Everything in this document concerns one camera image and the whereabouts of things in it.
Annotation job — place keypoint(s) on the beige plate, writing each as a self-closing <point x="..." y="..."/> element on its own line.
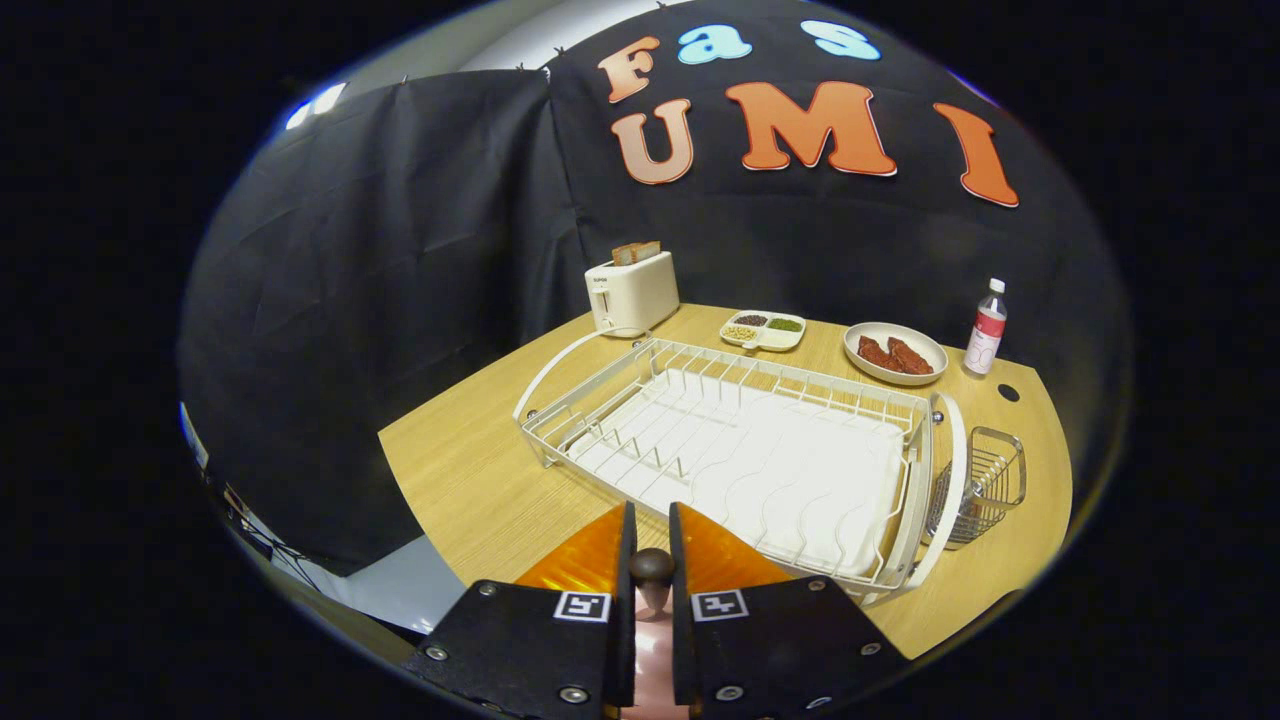
<point x="875" y="330"/>

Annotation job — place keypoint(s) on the toasted bread slice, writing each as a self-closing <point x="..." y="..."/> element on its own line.
<point x="624" y="254"/>
<point x="649" y="249"/>

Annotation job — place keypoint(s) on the pink plate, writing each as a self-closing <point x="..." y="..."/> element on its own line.
<point x="654" y="660"/>

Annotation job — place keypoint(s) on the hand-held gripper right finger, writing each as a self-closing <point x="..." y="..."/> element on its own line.
<point x="682" y="620"/>

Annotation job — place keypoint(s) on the white divided bean dish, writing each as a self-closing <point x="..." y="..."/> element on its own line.
<point x="765" y="340"/>

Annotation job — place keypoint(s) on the brown meat piece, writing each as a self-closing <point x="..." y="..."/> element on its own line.
<point x="912" y="358"/>
<point x="878" y="355"/>

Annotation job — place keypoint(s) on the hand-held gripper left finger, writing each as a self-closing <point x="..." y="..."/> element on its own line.
<point x="624" y="620"/>

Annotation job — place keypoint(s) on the white toaster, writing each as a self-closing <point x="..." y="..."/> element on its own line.
<point x="635" y="295"/>

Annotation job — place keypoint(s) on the red-label plastic bottle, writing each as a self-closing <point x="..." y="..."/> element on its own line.
<point x="986" y="335"/>

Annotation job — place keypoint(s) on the black table grommet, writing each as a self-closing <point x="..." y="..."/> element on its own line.
<point x="1009" y="392"/>

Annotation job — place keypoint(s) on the ceiling light strip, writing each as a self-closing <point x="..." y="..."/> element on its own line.
<point x="318" y="103"/>

